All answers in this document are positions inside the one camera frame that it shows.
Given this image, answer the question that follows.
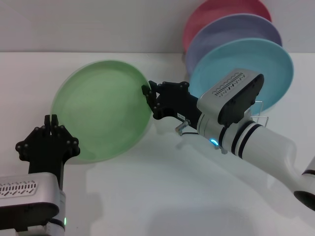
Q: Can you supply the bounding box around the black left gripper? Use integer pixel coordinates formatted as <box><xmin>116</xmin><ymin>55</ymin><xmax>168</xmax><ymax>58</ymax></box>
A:
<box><xmin>15</xmin><ymin>114</ymin><xmax>81</xmax><ymax>190</ymax></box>

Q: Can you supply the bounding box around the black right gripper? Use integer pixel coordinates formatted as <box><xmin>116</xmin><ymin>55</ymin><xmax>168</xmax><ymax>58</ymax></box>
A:
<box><xmin>141</xmin><ymin>80</ymin><xmax>203</xmax><ymax>129</ymax></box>

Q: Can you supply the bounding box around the green plate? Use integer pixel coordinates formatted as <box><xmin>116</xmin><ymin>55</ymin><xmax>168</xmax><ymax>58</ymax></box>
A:
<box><xmin>50</xmin><ymin>59</ymin><xmax>154</xmax><ymax>165</ymax></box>

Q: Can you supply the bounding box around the purple plate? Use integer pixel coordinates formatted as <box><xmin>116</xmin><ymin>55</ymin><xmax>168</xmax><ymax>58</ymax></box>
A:
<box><xmin>185</xmin><ymin>14</ymin><xmax>283</xmax><ymax>74</ymax></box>

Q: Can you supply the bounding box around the red plate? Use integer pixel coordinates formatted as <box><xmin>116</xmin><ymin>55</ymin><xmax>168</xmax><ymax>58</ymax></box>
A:
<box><xmin>183</xmin><ymin>0</ymin><xmax>272</xmax><ymax>54</ymax></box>

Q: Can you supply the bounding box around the light blue plate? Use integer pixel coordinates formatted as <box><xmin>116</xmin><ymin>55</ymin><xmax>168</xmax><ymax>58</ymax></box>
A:
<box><xmin>189</xmin><ymin>38</ymin><xmax>294</xmax><ymax>116</ymax></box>

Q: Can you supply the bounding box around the right gripper cable with plug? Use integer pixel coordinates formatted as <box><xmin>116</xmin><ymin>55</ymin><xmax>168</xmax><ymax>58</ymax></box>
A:
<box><xmin>175</xmin><ymin>118</ymin><xmax>200</xmax><ymax>136</ymax></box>

